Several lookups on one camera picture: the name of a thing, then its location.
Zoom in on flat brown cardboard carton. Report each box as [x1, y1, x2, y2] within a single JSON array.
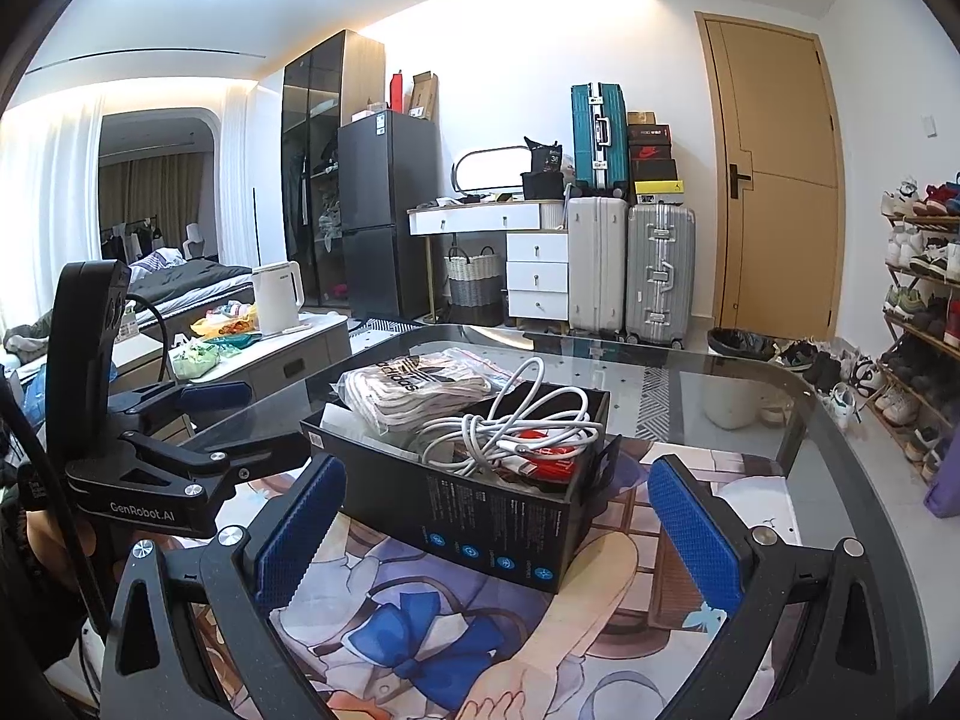
[[409, 71, 440, 121]]

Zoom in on bagged white striped socks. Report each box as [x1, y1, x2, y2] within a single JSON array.
[[334, 349, 518, 432]]

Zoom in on red and white plastic bag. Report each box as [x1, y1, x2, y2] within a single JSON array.
[[517, 426, 605, 488]]

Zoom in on white dressing table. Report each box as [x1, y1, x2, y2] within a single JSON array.
[[407, 199, 571, 320]]

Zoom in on teal suitcase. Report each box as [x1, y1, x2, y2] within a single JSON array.
[[570, 82, 629, 200]]

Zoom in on white electric kettle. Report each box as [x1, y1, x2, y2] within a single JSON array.
[[251, 262, 312, 336]]

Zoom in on green plastic bag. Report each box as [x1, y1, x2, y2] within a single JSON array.
[[171, 337, 226, 382]]

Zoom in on black paper bag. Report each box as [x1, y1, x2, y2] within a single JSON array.
[[523, 136, 563, 173]]

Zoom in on woven laundry basket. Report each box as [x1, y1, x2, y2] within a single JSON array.
[[446, 246, 505, 308]]

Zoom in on grey sideboard cabinet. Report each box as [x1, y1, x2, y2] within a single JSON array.
[[112, 313, 353, 421]]

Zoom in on trash bin with black liner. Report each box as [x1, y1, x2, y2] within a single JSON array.
[[705, 328, 781, 428]]

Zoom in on white suitcase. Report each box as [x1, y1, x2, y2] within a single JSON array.
[[566, 197, 629, 337]]

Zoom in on black cardboard box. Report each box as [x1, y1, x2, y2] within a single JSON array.
[[300, 382, 623, 593]]

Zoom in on white charging cable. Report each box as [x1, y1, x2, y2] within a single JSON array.
[[412, 356, 605, 479]]

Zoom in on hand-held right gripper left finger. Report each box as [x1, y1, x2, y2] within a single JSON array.
[[97, 454, 350, 720]]

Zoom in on scattered sneakers group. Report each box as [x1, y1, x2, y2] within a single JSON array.
[[772, 337, 886, 428]]

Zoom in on white curtain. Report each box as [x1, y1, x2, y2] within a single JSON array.
[[0, 90, 102, 316]]

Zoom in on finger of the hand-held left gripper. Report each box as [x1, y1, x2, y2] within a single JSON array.
[[120, 431, 312, 482], [105, 381, 254, 421]]

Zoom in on oval mirror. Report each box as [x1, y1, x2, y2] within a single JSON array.
[[452, 146, 530, 194]]

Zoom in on person's left hand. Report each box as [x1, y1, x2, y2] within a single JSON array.
[[19, 506, 80, 586]]

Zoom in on dark grey refrigerator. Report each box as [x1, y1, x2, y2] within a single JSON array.
[[336, 111, 443, 320]]

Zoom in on shoe rack with shoes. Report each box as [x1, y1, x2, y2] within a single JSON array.
[[877, 172, 960, 466]]

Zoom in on tan wooden door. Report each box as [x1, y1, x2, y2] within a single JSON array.
[[694, 11, 860, 350]]

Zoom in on purple bag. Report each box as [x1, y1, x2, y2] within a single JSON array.
[[924, 457, 960, 518]]

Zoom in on wooden shoe rack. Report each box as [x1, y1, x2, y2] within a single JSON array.
[[877, 176, 960, 481]]

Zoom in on silver suitcase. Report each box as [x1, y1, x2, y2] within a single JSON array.
[[625, 202, 697, 350]]

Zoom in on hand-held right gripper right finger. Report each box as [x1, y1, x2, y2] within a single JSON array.
[[646, 454, 912, 720]]

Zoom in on colourful snack packets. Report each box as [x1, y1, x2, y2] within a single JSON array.
[[191, 300, 260, 338]]

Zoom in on black cable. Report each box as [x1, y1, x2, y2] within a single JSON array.
[[124, 298, 177, 395]]

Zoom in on tall glass door wardrobe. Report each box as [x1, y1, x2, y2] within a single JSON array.
[[281, 30, 387, 308]]

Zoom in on bed with grey bedding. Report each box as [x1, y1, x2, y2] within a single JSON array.
[[127, 251, 256, 331]]

